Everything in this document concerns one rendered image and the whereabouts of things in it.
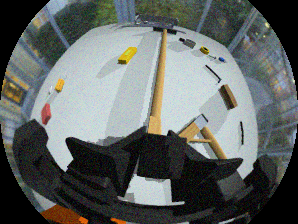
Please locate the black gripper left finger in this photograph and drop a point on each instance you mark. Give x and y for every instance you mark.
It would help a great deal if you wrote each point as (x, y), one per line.
(118, 159)

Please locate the yellow ring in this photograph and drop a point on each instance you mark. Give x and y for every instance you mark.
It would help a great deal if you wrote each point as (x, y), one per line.
(205, 50)

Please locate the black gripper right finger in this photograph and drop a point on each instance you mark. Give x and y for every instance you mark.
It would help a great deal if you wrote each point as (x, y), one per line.
(197, 169)

